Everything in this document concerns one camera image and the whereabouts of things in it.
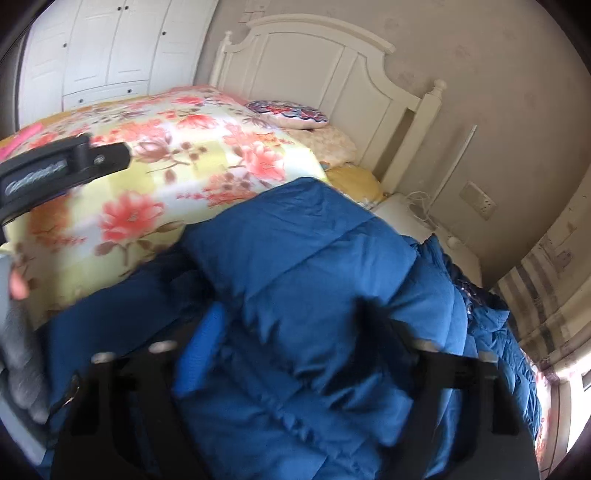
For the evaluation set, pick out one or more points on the yellow pillow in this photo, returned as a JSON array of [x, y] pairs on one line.
[[353, 182]]

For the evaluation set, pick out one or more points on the patterned round-print pillow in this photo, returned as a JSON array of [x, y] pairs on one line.
[[288, 113]]

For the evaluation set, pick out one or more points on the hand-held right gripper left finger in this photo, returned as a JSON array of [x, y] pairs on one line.
[[204, 344]]

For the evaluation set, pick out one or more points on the wall socket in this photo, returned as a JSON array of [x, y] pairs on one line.
[[478, 199]]

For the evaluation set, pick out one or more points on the floral bed sheet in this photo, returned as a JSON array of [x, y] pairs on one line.
[[184, 152]]

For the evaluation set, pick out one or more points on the person's left forearm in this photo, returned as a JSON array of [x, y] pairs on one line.
[[21, 364]]

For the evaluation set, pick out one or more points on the white plug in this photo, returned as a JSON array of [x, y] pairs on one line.
[[454, 241]]

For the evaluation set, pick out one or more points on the white bed headboard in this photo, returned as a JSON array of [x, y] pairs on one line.
[[323, 78]]

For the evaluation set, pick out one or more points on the window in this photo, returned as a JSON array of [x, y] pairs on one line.
[[575, 410]]

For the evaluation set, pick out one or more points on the white wardrobe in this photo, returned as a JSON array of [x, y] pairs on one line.
[[120, 46]]

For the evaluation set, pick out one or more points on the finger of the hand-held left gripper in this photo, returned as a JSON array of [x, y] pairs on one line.
[[110, 157]]

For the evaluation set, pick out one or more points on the pink cloth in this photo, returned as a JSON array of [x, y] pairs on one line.
[[16, 141]]

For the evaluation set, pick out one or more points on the slim lamp pole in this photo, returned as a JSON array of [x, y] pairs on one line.
[[455, 168]]

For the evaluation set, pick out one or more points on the white nightstand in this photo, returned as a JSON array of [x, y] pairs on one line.
[[415, 221]]

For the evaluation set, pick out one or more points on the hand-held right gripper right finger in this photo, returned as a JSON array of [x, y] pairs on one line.
[[418, 369]]

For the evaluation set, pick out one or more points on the beige pillow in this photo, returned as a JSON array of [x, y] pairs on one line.
[[330, 143]]

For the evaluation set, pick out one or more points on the striped printed curtain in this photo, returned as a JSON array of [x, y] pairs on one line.
[[540, 286]]

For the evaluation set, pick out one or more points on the person's left hand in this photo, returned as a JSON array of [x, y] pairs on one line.
[[18, 284]]

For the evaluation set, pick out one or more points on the blue down jacket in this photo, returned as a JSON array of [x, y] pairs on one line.
[[314, 286]]

